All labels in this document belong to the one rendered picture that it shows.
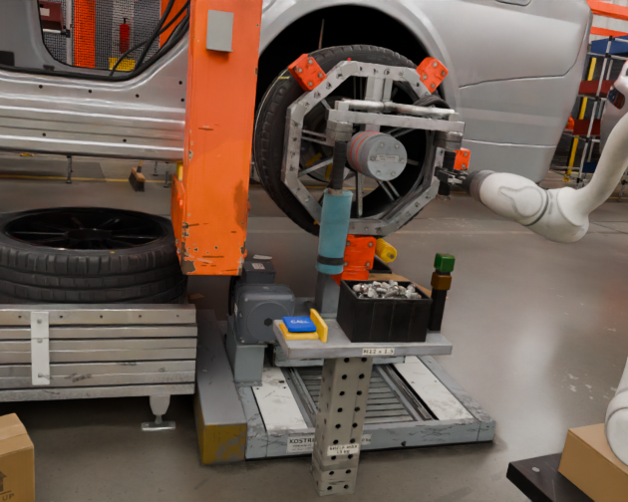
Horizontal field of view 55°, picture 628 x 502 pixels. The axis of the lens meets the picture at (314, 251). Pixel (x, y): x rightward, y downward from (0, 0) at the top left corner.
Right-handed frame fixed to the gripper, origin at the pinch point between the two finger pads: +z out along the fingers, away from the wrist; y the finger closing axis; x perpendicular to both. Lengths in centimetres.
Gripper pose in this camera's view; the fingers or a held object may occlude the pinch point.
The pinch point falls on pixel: (447, 173)
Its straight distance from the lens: 183.4
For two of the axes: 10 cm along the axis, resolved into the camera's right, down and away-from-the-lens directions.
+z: -2.7, -2.9, 9.2
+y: 9.6, 0.2, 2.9
